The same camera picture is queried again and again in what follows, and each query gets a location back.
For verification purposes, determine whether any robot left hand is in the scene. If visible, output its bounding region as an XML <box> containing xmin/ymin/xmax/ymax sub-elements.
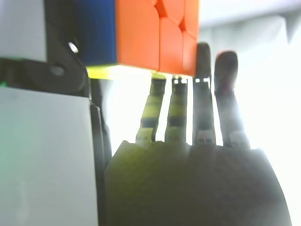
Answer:
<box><xmin>0</xmin><ymin>0</ymin><xmax>292</xmax><ymax>226</ymax></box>

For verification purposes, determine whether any Rubik's cube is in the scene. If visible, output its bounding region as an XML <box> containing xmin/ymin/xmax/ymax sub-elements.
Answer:
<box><xmin>76</xmin><ymin>0</ymin><xmax>200</xmax><ymax>80</ymax></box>

